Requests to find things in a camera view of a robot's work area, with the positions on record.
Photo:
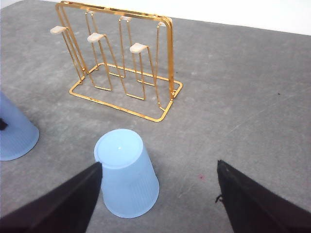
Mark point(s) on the blue plastic cup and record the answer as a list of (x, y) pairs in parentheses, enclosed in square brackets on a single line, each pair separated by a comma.
[(129, 184), (20, 135)]

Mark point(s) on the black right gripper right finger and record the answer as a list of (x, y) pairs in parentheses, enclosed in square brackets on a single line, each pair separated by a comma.
[(253, 209)]

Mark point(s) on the gold wire cup rack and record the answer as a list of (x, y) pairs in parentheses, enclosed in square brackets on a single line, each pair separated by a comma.
[(124, 58)]

